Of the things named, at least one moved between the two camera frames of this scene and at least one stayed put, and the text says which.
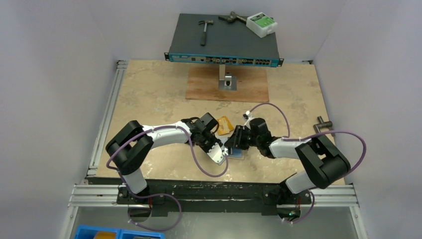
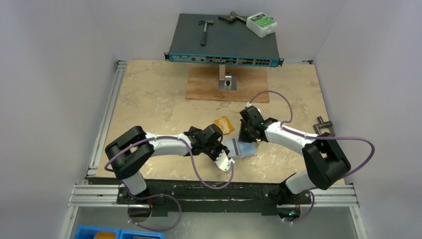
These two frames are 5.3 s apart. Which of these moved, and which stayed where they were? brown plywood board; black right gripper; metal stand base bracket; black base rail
Moved: black right gripper
Stayed: black base rail; metal stand base bracket; brown plywood board
